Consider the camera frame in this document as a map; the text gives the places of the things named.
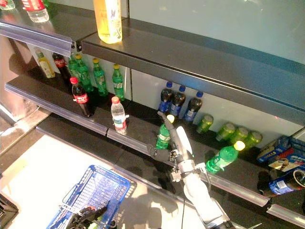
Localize cola bottle red label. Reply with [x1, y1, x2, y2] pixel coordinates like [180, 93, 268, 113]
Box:
[52, 52, 72, 84]

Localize blue cookie box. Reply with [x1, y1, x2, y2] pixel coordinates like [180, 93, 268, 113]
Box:
[289, 136, 305, 150]
[267, 147, 305, 173]
[256, 135, 292, 164]

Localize water bottle red label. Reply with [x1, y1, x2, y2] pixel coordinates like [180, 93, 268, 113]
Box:
[21, 0, 50, 23]

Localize blue wire shopping basket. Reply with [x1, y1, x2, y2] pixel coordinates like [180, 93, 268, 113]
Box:
[46, 164, 138, 229]

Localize dark shelf board with rail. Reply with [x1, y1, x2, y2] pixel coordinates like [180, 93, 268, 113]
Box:
[0, 2, 101, 58]

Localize dark shelf board with bottles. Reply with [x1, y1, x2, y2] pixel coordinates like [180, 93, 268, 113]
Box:
[4, 66, 305, 229]

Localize water bottle red cap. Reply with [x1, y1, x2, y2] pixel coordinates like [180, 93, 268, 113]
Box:
[111, 96, 128, 135]

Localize small yellow tea bottle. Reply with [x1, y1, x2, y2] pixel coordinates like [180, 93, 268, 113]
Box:
[35, 51, 56, 79]

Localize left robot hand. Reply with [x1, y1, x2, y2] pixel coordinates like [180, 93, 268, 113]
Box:
[70, 206, 108, 229]

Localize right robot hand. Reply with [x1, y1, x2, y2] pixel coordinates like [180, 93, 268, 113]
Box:
[147, 111, 194, 182]

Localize cola bottle red cap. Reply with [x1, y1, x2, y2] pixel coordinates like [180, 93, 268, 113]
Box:
[69, 76, 94, 118]

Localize black box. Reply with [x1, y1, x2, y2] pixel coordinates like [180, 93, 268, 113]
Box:
[0, 190, 20, 229]

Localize large yellow tea bottle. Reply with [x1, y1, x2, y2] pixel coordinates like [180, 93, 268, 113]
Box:
[93, 0, 123, 44]

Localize cola bottle blue cap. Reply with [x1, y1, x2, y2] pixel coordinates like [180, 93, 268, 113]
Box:
[158, 81, 173, 114]
[183, 91, 204, 123]
[170, 85, 187, 118]

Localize thin black cable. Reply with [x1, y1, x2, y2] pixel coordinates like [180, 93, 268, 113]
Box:
[181, 199, 186, 229]

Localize blue snack boxes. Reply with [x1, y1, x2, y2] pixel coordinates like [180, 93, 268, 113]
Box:
[268, 168, 305, 197]

